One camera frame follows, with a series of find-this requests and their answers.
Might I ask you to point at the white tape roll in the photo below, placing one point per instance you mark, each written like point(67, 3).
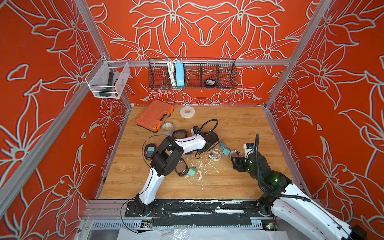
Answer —
point(187, 112)

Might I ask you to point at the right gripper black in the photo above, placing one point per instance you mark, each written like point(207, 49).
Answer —
point(242, 161)

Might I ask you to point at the clear acrylic wall bin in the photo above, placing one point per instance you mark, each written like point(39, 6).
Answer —
point(98, 77)

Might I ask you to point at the black wire wall basket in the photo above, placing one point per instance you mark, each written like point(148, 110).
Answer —
point(162, 73)

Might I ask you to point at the blue power bank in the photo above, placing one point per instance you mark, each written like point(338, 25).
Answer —
point(180, 76)

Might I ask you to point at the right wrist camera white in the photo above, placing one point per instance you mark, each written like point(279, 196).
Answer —
point(249, 148)

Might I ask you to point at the orange tool case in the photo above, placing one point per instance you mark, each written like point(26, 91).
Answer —
point(155, 115)

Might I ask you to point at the teal charger cube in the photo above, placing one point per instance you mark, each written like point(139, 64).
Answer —
point(150, 150)
point(226, 151)

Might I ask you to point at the dark green tool in bin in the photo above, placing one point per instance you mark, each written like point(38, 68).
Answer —
point(107, 90)

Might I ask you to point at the black item in basket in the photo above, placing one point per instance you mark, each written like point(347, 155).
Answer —
point(210, 84)

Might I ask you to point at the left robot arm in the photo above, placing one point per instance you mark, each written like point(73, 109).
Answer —
point(165, 159)

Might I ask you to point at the green charger cube left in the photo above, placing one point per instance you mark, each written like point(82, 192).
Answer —
point(192, 172)

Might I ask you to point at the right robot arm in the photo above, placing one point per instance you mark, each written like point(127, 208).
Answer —
point(283, 199)

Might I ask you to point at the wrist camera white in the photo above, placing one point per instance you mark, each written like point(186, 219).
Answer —
point(249, 148)
point(196, 130)

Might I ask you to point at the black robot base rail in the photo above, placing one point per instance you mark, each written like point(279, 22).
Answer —
point(201, 213)

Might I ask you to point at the clear tape roll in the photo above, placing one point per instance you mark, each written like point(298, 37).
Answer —
point(167, 128)

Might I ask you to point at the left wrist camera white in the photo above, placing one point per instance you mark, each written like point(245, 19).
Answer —
point(196, 130)

